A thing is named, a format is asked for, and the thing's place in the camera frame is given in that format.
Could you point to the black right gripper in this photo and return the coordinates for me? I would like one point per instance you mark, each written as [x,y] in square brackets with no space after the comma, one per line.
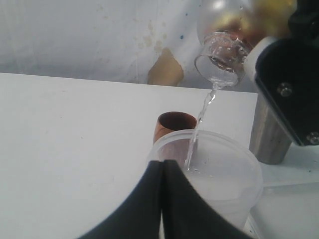
[304,22]

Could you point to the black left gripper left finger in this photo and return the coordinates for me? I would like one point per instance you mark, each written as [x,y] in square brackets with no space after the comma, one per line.
[138,217]

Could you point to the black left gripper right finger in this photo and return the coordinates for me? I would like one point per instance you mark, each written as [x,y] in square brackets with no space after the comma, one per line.
[185,214]

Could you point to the clear dome shaker lid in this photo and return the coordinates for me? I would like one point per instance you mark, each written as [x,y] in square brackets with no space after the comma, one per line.
[221,58]

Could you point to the brown wooden cup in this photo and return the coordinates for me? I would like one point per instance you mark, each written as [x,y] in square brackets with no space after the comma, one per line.
[170,122]

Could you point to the stainless steel cup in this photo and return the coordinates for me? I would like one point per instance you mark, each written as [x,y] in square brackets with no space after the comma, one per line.
[269,143]

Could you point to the brown and yellow coins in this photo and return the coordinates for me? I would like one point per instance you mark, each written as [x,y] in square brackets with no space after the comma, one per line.
[252,20]

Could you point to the translucent plastic container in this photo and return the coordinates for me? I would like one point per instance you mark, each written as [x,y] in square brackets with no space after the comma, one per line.
[226,175]

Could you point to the white rectangular tray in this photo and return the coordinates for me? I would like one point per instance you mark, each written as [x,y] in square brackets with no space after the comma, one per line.
[289,205]

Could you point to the white backdrop cloth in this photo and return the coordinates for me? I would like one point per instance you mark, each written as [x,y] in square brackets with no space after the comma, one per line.
[135,41]

